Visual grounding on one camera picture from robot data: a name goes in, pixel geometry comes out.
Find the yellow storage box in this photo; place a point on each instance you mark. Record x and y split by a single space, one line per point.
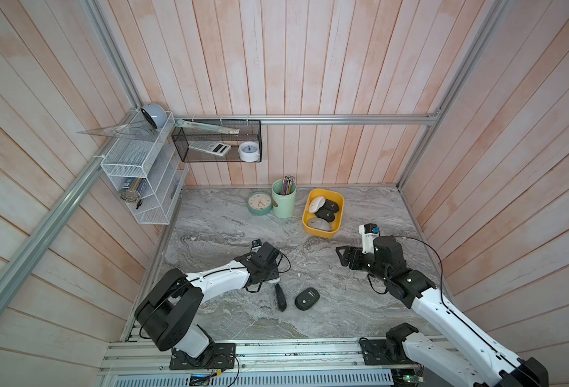
336 225

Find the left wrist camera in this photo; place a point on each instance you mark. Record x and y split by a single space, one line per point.
256 245

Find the pens in cup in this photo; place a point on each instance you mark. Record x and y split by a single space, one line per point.
287 185

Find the black mouse bottom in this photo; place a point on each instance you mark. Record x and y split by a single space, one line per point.
307 299

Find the black mouse top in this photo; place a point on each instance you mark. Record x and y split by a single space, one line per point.
325 214

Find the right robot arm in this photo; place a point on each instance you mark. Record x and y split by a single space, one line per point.
480 361

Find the binder clips jar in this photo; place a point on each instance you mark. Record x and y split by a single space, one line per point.
131 190

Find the green round clock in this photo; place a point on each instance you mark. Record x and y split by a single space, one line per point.
260 203

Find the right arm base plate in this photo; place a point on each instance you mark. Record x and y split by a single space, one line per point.
384 352

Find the grey white mouse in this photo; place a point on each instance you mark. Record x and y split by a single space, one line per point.
320 224

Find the green pen cup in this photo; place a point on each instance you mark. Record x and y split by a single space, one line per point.
283 206

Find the clear triangle ruler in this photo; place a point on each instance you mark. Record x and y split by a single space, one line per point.
134 130

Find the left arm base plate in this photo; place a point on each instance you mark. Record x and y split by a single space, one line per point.
218 356

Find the white calculator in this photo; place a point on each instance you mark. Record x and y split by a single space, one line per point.
212 148

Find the white tape roll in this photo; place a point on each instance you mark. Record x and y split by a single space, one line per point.
249 152

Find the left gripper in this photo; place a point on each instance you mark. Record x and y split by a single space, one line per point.
273 272

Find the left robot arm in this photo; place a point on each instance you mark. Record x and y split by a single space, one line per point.
166 315

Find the white wire shelf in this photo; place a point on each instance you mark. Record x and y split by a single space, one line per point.
158 163

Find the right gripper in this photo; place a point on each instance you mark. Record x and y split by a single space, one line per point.
351 251

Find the black wire basket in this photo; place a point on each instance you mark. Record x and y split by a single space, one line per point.
218 140

